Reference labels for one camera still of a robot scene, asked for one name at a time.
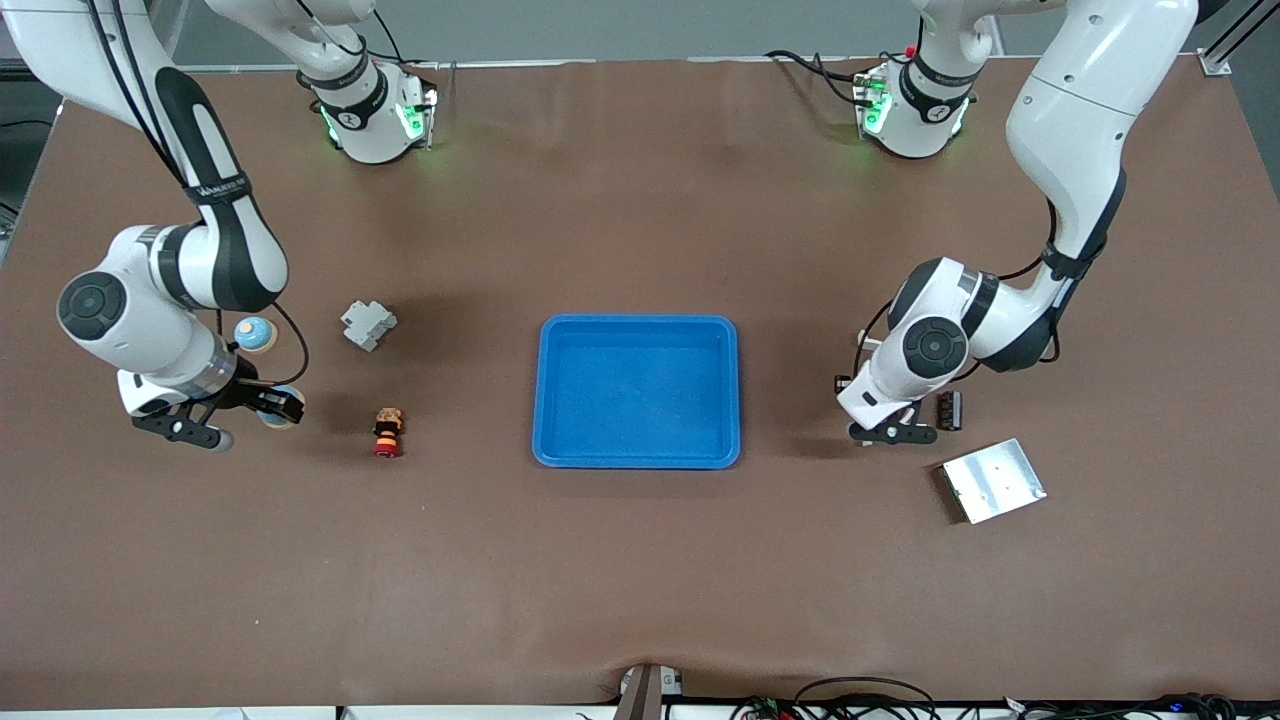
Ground white plastic terminal block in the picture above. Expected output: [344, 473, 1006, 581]
[340, 299, 398, 352]

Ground silver metal plate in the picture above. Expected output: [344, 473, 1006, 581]
[937, 438, 1048, 525]

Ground blue plastic tray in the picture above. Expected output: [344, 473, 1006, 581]
[531, 314, 742, 470]

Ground brown table cover mat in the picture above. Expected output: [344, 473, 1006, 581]
[0, 55, 1280, 713]

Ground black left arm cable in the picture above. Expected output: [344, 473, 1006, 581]
[855, 195, 1063, 376]

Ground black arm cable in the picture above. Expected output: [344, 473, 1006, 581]
[215, 300, 311, 386]
[855, 195, 1063, 376]

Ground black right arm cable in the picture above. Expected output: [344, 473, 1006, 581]
[215, 300, 311, 386]

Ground black left base cables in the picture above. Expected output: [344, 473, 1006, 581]
[765, 48, 873, 109]

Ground black right base cable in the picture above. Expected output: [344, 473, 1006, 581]
[372, 8, 441, 71]

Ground tangle of black cables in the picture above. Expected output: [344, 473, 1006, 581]
[728, 676, 1280, 720]

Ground aluminium frame profile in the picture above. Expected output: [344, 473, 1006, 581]
[1197, 0, 1280, 77]

